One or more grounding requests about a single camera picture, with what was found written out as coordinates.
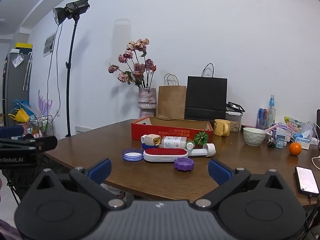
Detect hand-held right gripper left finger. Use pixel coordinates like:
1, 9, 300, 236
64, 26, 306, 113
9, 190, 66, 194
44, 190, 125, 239
26, 158, 127, 209

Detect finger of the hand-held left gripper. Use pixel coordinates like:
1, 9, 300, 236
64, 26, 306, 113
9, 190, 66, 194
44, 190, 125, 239
0, 135, 58, 153
0, 126, 35, 141

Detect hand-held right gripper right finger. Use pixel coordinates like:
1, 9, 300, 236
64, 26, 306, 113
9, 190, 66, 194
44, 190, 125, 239
192, 159, 295, 209

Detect white spray bottle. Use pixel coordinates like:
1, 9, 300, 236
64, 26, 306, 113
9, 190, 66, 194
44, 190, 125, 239
160, 136, 188, 149

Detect white power adapter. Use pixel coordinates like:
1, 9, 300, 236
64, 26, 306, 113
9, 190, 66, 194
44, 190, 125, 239
141, 134, 162, 147

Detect red cardboard box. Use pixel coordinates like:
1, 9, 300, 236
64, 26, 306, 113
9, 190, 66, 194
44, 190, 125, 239
131, 116, 213, 147

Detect yellow plastic item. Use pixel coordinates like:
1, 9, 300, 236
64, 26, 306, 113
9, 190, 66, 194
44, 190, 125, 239
8, 108, 30, 123

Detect white plastic tube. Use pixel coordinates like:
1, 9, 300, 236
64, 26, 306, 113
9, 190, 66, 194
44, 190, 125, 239
190, 143, 216, 157

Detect blue plastic item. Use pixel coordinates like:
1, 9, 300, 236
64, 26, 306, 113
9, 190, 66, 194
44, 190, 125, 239
12, 99, 35, 117

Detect blue lid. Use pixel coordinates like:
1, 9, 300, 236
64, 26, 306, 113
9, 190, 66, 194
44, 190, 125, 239
122, 149, 144, 161

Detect purple ridged lid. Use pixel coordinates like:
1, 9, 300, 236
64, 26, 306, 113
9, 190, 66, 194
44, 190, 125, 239
174, 157, 195, 172

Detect purple coral decoration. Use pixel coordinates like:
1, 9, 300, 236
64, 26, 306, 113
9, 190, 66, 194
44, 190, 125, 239
37, 90, 53, 117

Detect grey refrigerator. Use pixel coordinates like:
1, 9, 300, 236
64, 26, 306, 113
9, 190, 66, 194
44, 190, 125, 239
2, 51, 32, 128

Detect yellow mug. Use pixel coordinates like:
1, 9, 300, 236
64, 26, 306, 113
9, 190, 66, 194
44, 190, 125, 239
214, 119, 232, 137

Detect clear container black lid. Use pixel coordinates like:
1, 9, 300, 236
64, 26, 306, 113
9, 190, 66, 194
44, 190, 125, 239
226, 102, 245, 133

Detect white bowl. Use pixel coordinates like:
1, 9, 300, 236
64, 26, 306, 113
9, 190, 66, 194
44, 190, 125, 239
243, 127, 267, 147

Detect blue drink can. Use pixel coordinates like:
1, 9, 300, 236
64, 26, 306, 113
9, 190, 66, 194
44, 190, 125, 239
256, 108, 268, 130

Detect pink spoon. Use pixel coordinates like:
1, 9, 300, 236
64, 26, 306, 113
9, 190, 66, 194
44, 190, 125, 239
260, 124, 279, 133

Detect small blue white box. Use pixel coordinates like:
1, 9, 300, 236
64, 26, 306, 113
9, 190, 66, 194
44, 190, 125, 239
275, 134, 287, 148

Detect clear glass bottle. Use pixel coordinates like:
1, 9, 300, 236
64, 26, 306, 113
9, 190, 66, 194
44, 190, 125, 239
266, 95, 276, 128

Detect black paper bag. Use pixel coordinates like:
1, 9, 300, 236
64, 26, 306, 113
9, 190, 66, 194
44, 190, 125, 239
184, 63, 228, 121

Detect orange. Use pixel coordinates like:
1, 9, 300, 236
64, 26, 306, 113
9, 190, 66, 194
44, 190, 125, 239
289, 142, 302, 156

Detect pink speckled vase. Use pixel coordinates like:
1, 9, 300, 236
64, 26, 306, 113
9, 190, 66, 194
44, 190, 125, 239
138, 87, 157, 117

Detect brown paper bag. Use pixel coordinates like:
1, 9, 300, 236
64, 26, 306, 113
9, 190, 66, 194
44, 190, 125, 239
156, 74, 187, 119

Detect colourful snack packet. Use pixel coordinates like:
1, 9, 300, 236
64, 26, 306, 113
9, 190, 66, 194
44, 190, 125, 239
284, 116, 302, 133

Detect black smartphone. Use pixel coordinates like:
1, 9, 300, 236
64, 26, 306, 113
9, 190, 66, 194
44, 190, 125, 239
294, 166, 320, 197

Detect blue tissue pack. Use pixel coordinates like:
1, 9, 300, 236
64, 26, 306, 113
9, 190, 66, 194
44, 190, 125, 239
294, 132, 312, 150

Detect clear plastic bag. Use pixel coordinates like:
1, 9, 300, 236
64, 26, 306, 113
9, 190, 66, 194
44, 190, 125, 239
300, 121, 314, 138

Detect dried pink roses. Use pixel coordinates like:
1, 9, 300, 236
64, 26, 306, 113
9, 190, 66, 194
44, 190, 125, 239
108, 38, 157, 88

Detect black studio light head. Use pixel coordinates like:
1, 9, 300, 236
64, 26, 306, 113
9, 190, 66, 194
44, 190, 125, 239
53, 0, 90, 26

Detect wire rack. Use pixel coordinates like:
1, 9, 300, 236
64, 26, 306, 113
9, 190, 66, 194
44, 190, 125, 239
30, 115, 54, 138

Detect black light cable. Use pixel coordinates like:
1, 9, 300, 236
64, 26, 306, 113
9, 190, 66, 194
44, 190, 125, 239
47, 24, 62, 125

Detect wall picture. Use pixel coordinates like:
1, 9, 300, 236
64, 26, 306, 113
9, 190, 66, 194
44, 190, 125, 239
43, 32, 56, 57

